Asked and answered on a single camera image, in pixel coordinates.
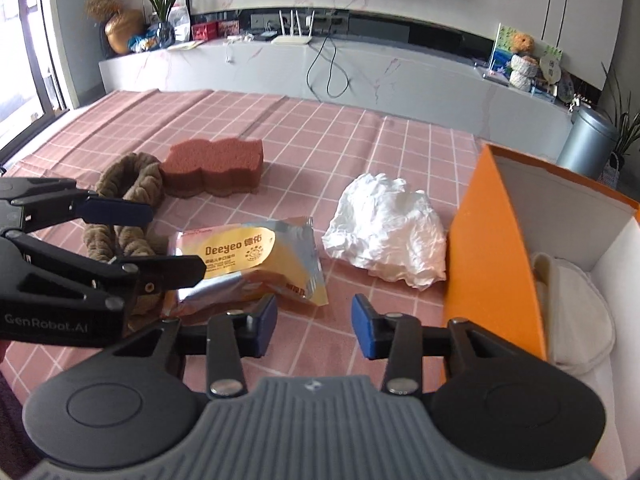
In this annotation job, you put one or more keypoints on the golden vase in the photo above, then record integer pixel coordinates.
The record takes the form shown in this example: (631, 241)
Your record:
(122, 32)

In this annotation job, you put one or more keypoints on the orange cardboard box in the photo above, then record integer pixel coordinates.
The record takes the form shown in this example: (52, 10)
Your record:
(485, 260)

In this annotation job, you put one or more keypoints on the pink checkered tablecloth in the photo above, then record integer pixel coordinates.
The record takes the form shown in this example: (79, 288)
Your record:
(300, 150)

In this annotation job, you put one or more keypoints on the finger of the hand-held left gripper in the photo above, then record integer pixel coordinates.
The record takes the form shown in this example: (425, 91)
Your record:
(175, 270)
(120, 213)

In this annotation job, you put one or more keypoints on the stack of papers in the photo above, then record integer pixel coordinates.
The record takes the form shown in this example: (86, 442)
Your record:
(185, 45)

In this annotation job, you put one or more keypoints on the cream round cloth pad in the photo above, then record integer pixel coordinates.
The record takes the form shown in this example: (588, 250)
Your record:
(575, 320)

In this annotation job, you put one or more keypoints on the black picture frame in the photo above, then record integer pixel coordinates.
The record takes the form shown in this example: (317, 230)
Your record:
(181, 17)

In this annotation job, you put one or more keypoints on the yellow wet wipes packet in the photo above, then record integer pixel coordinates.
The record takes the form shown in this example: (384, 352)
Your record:
(240, 255)

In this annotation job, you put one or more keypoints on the woven basket bag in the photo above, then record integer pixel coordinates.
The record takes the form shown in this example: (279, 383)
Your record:
(609, 175)

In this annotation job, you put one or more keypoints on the small black box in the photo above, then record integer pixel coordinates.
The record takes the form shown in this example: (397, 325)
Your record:
(267, 36)

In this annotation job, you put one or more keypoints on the green and blue painting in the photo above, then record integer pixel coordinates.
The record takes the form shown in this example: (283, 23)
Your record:
(500, 55)

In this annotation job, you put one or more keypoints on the grey metal trash can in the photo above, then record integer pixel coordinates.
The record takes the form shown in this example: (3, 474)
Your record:
(585, 140)

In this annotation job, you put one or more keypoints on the blue plastic bag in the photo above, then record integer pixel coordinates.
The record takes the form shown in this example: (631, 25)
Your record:
(142, 42)

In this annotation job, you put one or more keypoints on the crumpled white paper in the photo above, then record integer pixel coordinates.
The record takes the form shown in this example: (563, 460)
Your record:
(385, 225)

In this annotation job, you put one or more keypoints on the silver laptop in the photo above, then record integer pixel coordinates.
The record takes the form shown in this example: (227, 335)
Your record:
(496, 76)

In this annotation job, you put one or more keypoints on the round paper fan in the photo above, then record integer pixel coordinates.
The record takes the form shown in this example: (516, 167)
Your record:
(550, 68)

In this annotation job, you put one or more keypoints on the sliding glass door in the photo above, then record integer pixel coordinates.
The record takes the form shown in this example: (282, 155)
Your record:
(30, 60)

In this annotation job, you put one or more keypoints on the dried grass bunch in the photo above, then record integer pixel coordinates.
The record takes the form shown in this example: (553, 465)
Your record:
(102, 4)

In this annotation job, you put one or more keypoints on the brown teddy bear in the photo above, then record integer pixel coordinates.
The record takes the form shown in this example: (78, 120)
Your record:
(522, 44)

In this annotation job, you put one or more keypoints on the teddy bear on shelf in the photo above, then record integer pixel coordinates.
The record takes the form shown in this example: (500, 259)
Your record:
(522, 75)

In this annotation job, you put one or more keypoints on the tall green potted plant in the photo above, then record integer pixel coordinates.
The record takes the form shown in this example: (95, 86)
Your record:
(627, 130)

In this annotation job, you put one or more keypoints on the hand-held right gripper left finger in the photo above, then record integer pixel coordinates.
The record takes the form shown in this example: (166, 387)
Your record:
(267, 326)

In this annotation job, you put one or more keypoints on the white marble console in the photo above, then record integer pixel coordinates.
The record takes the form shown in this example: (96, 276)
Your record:
(425, 85)

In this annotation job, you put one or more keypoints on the brown braided plush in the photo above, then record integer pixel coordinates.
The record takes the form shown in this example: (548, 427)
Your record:
(132, 185)

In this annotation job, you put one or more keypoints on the white router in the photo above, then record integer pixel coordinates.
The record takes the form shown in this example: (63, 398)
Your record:
(290, 40)

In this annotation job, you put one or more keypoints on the plant in blue vase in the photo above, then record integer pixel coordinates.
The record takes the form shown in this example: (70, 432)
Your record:
(162, 35)

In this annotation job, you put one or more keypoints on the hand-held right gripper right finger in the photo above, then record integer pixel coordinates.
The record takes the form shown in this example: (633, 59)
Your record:
(363, 327)

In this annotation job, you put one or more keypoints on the dark red box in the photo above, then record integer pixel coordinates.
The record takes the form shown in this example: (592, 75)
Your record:
(204, 31)

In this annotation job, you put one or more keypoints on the pink patterned box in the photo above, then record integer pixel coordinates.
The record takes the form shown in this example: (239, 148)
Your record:
(228, 28)

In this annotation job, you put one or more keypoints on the brown wavy sponge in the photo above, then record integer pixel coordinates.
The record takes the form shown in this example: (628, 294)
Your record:
(210, 162)

